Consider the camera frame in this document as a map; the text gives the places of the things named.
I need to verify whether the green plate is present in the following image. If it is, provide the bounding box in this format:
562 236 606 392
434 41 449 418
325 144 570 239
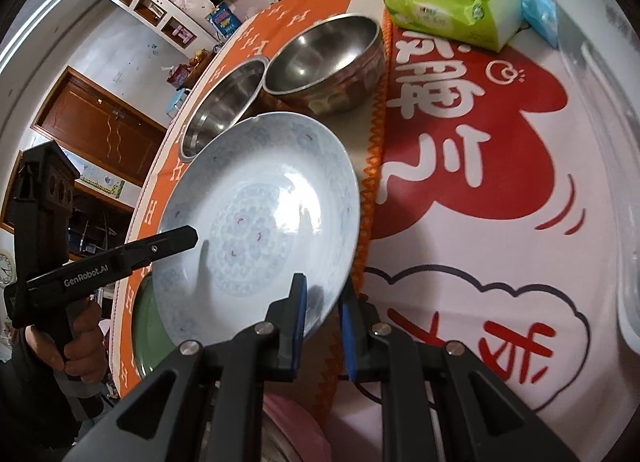
131 273 175 378

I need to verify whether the wide steel bowl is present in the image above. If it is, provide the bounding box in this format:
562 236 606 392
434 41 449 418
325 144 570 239
179 56 269 163

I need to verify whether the white patterned porcelain plate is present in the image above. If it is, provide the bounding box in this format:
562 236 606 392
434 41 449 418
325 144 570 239
152 111 360 345

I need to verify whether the person's left hand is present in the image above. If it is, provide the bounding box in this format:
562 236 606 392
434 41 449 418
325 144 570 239
25 301 107 385

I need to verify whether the brown wooden door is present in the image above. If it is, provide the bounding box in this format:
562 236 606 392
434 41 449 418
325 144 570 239
32 67 166 186

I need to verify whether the blue poster box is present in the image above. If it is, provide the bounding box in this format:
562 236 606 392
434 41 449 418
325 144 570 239
206 2 242 39

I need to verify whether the orange H-pattern blanket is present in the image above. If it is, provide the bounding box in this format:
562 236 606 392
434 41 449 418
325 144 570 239
110 0 390 418

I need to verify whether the steel bowl brown outside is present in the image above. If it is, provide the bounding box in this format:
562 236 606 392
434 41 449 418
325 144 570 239
264 14 385 117

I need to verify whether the blue wet wipes pack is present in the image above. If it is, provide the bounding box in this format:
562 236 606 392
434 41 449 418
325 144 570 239
521 0 559 48

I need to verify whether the white sterilizer box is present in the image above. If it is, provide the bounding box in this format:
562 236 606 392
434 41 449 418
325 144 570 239
554 0 639 352

